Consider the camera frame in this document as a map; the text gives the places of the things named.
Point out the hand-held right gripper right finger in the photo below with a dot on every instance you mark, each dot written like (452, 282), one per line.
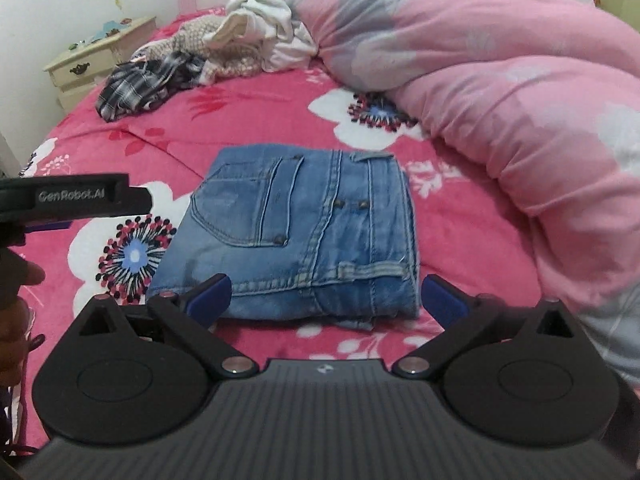
(440, 300)

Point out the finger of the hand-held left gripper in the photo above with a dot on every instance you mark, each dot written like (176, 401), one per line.
(47, 226)
(140, 200)

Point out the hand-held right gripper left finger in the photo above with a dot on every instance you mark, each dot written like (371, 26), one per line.
(212, 300)

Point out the blue denim jeans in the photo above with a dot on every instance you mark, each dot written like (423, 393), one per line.
(300, 235)

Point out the person's left hand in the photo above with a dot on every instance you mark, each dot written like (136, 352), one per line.
(31, 275)

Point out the black white plaid shirt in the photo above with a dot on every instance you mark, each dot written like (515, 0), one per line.
(130, 90)

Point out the cream nightstand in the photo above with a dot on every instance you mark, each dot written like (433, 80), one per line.
(85, 67)

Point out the pink floral bed blanket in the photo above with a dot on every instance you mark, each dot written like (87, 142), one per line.
(250, 115)

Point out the beige knit sweater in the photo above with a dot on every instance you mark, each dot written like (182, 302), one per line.
(235, 60)

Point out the blue paper sheet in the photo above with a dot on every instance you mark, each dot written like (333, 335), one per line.
(107, 28)

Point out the pink grey duvet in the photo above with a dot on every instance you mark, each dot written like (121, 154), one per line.
(500, 85)

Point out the white garment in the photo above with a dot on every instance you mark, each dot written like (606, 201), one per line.
(270, 15)

